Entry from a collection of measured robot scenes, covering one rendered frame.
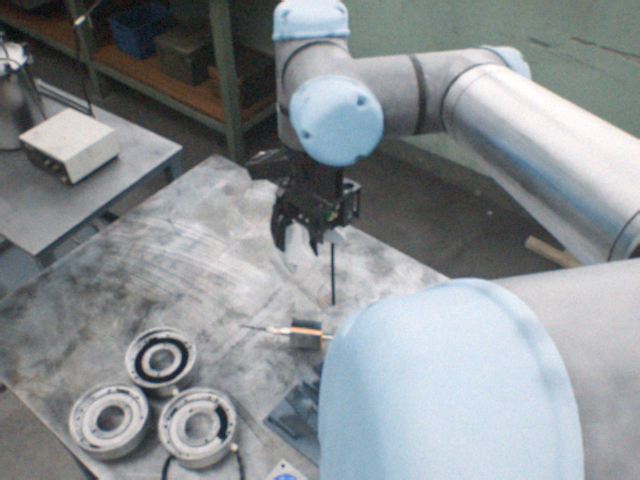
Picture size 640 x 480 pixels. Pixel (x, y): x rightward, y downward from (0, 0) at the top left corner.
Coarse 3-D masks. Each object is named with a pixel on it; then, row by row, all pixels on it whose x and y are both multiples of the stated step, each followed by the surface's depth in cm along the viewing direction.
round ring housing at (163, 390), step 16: (144, 336) 88; (160, 336) 89; (176, 336) 89; (128, 352) 86; (160, 352) 88; (176, 352) 87; (192, 352) 87; (128, 368) 85; (144, 368) 85; (192, 368) 85; (144, 384) 82; (160, 384) 82; (176, 384) 83
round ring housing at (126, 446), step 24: (120, 384) 82; (96, 408) 80; (120, 408) 81; (144, 408) 79; (72, 432) 77; (96, 432) 78; (120, 432) 78; (144, 432) 79; (96, 456) 76; (120, 456) 78
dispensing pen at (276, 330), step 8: (296, 320) 89; (304, 320) 89; (256, 328) 91; (264, 328) 91; (272, 328) 90; (280, 328) 90; (288, 328) 90; (304, 328) 88; (312, 328) 88; (320, 328) 88; (288, 336) 90; (328, 336) 89
